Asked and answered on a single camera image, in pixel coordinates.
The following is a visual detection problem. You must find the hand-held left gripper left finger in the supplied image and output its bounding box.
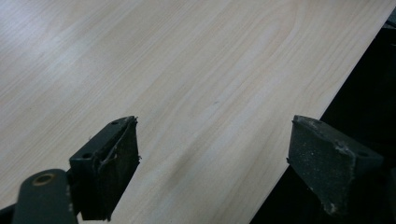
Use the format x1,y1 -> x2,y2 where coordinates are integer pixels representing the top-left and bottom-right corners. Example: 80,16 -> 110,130
68,115 -> 142,222

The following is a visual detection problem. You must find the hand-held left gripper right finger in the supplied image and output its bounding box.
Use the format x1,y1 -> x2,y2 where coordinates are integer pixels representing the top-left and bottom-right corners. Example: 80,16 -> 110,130
286,114 -> 385,217

